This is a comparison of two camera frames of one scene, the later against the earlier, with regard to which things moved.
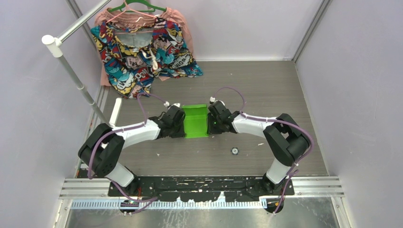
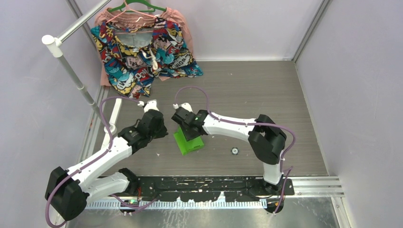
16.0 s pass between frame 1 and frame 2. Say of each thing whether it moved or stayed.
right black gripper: moved
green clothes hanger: stayed
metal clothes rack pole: stayed
